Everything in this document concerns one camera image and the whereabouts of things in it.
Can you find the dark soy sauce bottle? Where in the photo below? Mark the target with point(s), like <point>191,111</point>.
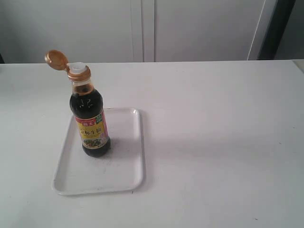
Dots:
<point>86,104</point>

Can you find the white plastic tray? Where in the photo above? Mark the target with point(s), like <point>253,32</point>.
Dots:
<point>122,168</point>

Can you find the dark door frame post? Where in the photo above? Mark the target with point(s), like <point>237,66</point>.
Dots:
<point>276,28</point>

